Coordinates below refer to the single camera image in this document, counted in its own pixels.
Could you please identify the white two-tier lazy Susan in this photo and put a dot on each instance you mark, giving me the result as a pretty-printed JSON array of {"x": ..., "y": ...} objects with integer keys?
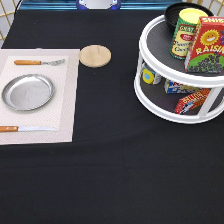
[{"x": 154, "y": 47}]

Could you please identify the black ribbed bowl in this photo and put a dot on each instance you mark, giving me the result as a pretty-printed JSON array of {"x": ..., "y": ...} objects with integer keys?
[{"x": 172, "y": 13}]

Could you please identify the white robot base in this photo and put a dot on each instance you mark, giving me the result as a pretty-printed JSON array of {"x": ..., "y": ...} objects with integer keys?
[{"x": 98, "y": 4}]

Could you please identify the silver metal plate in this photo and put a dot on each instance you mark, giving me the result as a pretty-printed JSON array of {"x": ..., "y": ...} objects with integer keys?
[{"x": 28, "y": 92}]

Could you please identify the blue yellow can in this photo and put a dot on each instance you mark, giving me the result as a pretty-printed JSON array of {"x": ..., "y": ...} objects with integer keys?
[{"x": 149, "y": 76}]

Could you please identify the round wooden coaster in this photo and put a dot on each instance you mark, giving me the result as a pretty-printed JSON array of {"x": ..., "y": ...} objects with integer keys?
[{"x": 94, "y": 56}]

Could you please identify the blue white food box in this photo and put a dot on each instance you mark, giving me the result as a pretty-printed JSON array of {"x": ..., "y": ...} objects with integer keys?
[{"x": 174, "y": 87}]

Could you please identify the beige woven placemat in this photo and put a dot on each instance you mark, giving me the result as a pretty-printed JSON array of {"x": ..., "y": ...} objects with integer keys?
[{"x": 58, "y": 113}]

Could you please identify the red butter box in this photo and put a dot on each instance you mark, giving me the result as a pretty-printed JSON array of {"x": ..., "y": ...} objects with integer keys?
[{"x": 192, "y": 101}]

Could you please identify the red raisin box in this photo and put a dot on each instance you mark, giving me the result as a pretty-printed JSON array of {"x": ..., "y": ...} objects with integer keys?
[{"x": 206, "y": 51}]

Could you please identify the green yellow cylindrical canister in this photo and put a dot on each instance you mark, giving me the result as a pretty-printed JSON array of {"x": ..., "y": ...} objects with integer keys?
[{"x": 184, "y": 31}]

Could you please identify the fork with wooden handle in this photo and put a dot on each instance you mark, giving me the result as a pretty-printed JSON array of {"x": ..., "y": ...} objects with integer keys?
[{"x": 37, "y": 62}]

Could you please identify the knife with wooden handle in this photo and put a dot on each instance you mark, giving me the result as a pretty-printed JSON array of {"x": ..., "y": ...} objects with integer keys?
[{"x": 24, "y": 128}]

